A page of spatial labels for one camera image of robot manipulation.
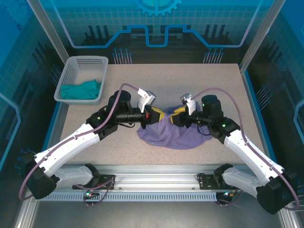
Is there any aluminium frame beam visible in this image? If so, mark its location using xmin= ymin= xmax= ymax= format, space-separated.
xmin=280 ymin=209 xmax=300 ymax=228
xmin=14 ymin=198 xmax=38 ymax=228

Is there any thin black left gripper wire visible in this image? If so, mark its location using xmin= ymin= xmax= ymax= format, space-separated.
xmin=117 ymin=121 xmax=142 ymax=131

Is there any thin black right gripper wire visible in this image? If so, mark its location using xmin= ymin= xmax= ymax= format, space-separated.
xmin=196 ymin=125 xmax=214 ymax=138

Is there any aluminium frame post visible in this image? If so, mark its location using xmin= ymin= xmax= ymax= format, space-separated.
xmin=239 ymin=0 xmax=287 ymax=73
xmin=26 ymin=0 xmax=70 ymax=65

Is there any purple t-shirt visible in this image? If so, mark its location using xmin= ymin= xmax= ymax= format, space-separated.
xmin=137 ymin=99 xmax=214 ymax=150

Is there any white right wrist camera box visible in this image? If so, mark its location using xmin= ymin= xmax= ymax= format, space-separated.
xmin=180 ymin=93 xmax=197 ymax=117

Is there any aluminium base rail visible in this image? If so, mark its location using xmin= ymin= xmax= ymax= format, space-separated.
xmin=57 ymin=163 xmax=262 ymax=193

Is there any slotted grey cable duct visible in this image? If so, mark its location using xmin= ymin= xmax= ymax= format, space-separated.
xmin=45 ymin=191 xmax=218 ymax=202

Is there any thin black gripper wire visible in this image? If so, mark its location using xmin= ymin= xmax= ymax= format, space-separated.
xmin=196 ymin=125 xmax=214 ymax=138
xmin=117 ymin=121 xmax=142 ymax=131

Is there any short purple cable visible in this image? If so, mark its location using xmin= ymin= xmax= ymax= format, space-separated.
xmin=219 ymin=189 xmax=243 ymax=207
xmin=72 ymin=174 xmax=117 ymax=190

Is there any grey plastic mesh basket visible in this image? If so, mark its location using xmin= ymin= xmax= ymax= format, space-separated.
xmin=54 ymin=56 xmax=109 ymax=105

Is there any teal cloth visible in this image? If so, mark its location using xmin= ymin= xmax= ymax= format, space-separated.
xmin=60 ymin=79 xmax=102 ymax=100

